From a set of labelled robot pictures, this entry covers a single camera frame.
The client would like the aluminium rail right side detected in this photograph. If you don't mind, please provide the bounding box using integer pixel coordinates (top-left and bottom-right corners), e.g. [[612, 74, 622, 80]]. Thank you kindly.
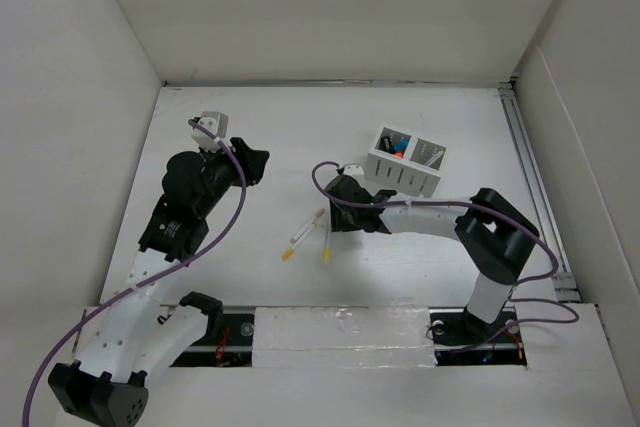
[[498, 83, 582, 303]]

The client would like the purple cable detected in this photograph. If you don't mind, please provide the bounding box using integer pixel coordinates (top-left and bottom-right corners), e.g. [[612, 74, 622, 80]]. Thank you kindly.
[[311, 161, 580, 352], [20, 117, 249, 427]]

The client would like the white marker with pink cap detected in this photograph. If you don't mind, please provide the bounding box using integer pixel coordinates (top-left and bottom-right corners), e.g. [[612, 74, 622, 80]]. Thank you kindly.
[[290, 208, 325, 243]]

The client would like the white marker pale yellow cap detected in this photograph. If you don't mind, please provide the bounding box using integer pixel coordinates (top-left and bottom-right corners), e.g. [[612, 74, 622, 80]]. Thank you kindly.
[[424, 150, 446, 169]]

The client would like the blue-capped black highlighter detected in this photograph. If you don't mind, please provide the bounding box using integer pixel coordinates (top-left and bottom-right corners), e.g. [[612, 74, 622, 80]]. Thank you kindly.
[[394, 138, 409, 150]]

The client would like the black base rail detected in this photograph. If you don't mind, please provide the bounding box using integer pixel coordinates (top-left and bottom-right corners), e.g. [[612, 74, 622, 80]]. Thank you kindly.
[[174, 307, 527, 368]]

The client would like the white marker orange-yellow cap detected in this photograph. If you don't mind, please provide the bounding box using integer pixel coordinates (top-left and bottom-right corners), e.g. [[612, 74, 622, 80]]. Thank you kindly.
[[282, 226, 313, 261]]

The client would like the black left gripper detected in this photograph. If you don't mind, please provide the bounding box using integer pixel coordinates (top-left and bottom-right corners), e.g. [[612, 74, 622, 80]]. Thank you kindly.
[[196, 137, 268, 217]]

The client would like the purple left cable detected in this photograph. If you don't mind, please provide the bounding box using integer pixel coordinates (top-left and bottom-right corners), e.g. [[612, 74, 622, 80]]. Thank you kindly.
[[20, 117, 249, 427]]

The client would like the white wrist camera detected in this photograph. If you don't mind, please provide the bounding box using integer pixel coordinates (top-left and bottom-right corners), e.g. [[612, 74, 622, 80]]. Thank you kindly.
[[340, 163, 365, 178], [189, 111, 229, 152]]

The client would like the white two-compartment pen holder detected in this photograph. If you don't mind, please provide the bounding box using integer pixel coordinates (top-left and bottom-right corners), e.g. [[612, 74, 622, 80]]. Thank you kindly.
[[363, 125, 448, 198]]

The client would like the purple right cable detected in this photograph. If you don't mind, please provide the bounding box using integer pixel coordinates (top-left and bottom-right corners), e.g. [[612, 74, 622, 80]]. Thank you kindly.
[[311, 161, 580, 352]]

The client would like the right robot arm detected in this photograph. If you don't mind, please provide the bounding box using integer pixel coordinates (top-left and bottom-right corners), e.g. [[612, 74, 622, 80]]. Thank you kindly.
[[325, 173, 539, 341]]

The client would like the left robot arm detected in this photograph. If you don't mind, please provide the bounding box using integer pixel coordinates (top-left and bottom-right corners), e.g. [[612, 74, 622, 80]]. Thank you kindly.
[[48, 137, 270, 426]]

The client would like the yellow-capped black highlighter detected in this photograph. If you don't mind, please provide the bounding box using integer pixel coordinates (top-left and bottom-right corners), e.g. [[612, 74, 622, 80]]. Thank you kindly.
[[377, 136, 396, 155]]

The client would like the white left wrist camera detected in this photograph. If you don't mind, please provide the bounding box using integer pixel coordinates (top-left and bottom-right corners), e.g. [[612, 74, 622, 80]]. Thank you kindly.
[[189, 111, 229, 152]]

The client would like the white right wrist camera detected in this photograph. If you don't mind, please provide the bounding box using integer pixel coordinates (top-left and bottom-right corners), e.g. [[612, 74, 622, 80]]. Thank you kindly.
[[340, 163, 365, 178]]

